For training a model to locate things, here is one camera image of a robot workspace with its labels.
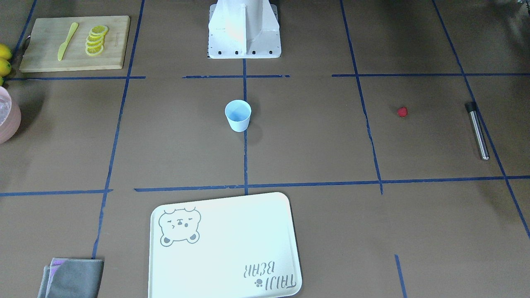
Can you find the white pedestal column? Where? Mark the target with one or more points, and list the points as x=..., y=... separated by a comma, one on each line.
x=244, y=29

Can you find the light blue cup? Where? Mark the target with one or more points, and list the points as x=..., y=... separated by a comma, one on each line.
x=238, y=113

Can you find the yellow plastic knife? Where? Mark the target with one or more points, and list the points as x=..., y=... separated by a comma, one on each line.
x=64, y=45

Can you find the pink bowl of ice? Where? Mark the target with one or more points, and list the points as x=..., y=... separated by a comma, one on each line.
x=10, y=116

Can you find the cream bear tray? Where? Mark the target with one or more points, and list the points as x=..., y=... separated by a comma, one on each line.
x=232, y=247

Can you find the grey folded cloth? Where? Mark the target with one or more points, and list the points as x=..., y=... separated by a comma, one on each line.
x=71, y=278

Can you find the steel muddler black tip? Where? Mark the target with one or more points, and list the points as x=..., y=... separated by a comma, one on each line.
x=472, y=110

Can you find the lemon slices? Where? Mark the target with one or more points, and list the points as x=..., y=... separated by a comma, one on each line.
x=94, y=44

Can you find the yellow lemon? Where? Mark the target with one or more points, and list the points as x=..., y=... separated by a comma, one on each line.
x=5, y=67
x=5, y=52

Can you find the red strawberry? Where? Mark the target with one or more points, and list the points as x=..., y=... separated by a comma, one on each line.
x=402, y=112

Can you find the wooden cutting board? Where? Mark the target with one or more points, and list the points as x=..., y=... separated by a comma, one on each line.
x=48, y=33

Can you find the yellow lemon middle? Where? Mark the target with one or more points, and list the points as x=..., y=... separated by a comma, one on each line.
x=5, y=67

